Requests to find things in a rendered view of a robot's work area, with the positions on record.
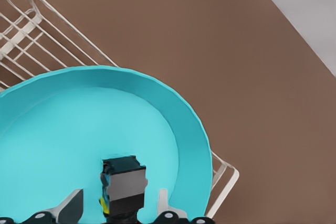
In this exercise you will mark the red button switch black body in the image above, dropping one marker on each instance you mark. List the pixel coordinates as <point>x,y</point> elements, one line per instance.
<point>125,184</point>

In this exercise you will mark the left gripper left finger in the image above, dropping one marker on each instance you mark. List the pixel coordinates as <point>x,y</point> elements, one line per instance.
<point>68,207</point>

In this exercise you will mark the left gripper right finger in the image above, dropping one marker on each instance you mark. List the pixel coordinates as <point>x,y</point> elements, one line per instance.
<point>168,209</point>

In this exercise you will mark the turquoise round plate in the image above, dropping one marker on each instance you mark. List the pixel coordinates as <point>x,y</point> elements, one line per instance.
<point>65,119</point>

